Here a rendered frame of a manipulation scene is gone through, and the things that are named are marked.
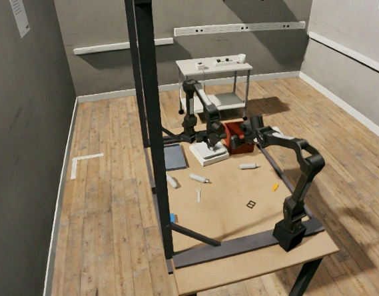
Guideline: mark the white digital weighing scale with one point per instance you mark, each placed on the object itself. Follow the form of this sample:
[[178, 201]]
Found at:
[[205, 156]]

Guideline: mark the red open box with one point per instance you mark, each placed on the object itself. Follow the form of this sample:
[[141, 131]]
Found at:
[[232, 128]]

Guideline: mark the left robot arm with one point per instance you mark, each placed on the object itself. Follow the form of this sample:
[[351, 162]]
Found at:
[[209, 108]]

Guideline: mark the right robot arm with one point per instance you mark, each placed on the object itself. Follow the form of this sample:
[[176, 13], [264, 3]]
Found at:
[[309, 167]]

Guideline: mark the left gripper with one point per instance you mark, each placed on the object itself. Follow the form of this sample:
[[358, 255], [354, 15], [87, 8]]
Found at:
[[200, 138]]

